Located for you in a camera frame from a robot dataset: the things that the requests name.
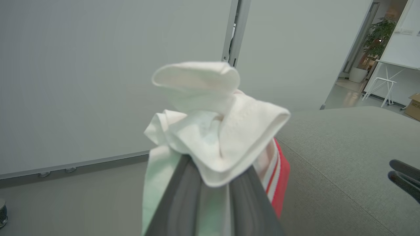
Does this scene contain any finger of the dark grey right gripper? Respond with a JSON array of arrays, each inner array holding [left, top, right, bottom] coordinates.
[[388, 171, 420, 204], [389, 159, 420, 181]]

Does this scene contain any white plant pot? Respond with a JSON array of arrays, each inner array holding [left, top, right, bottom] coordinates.
[[348, 67, 368, 83]]

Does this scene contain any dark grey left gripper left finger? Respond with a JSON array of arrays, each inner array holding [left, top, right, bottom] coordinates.
[[144, 155, 206, 236]]

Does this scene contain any grey fabric sofa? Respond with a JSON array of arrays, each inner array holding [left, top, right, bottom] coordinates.
[[275, 106, 420, 236]]

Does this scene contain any brown cardboard box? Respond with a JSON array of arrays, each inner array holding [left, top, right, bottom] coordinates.
[[404, 93, 420, 122]]

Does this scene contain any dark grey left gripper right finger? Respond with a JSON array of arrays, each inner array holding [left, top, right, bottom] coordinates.
[[229, 165, 284, 236]]

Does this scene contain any grey door frame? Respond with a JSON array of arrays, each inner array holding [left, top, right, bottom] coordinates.
[[342, 1, 380, 74]]

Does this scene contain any white folding table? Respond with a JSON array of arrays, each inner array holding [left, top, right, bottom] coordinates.
[[362, 59, 420, 108]]

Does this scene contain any green potted plant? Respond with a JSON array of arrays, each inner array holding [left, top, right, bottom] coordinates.
[[362, 16, 397, 70]]

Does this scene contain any white partition panel grey frame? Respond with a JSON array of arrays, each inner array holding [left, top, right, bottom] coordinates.
[[229, 0, 374, 112], [0, 0, 239, 180]]

